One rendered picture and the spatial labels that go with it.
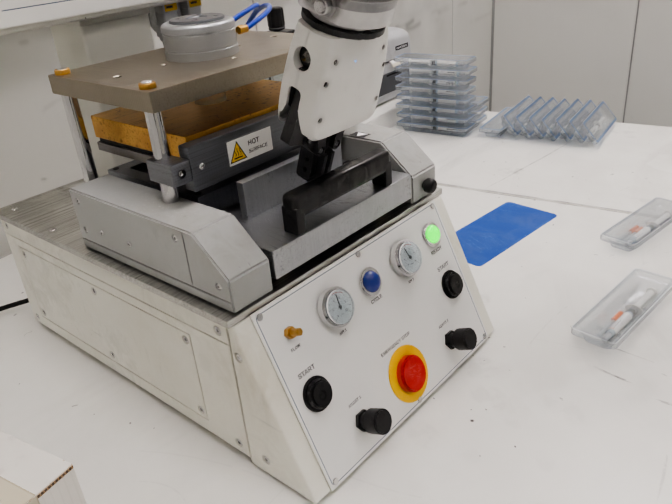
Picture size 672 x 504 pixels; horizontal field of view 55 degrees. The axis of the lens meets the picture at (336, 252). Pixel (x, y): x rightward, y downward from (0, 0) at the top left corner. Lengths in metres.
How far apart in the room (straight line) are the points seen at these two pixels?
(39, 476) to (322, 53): 0.42
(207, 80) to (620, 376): 0.55
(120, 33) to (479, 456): 0.64
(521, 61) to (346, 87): 2.58
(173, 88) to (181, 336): 0.24
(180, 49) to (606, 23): 2.48
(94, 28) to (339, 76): 0.37
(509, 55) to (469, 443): 2.61
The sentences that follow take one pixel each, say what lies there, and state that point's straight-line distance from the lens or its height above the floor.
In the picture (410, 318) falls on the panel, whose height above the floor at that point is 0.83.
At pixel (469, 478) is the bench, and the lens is 0.67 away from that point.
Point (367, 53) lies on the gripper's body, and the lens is 0.60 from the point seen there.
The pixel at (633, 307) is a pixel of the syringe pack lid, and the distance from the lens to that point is 0.89.
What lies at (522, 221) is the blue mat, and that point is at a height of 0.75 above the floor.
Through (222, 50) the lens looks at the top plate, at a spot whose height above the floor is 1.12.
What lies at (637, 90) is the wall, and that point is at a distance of 3.07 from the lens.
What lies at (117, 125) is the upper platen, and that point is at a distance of 0.74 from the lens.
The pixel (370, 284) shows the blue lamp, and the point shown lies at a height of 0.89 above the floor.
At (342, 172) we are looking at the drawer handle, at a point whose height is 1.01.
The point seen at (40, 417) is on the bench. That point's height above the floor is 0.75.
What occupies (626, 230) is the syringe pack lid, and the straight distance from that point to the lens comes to 1.09.
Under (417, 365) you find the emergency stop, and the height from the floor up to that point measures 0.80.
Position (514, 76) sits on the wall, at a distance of 3.18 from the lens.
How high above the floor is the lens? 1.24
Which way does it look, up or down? 28 degrees down
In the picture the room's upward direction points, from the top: 5 degrees counter-clockwise
